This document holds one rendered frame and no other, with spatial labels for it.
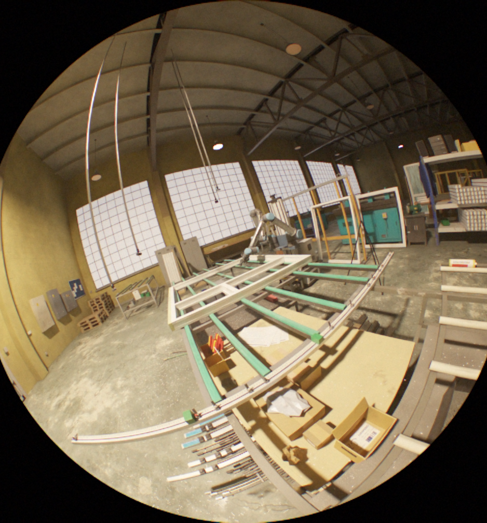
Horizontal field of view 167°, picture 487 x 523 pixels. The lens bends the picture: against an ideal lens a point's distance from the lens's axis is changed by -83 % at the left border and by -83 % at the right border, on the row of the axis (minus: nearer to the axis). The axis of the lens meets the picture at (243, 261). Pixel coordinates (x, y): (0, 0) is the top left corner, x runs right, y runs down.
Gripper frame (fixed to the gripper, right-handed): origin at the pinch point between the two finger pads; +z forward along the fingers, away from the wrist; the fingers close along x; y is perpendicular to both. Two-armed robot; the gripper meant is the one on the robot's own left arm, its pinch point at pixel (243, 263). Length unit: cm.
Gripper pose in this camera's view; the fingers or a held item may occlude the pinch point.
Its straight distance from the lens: 253.3
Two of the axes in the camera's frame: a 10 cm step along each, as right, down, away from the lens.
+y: 5.4, 7.4, -3.9
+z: -2.0, 5.6, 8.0
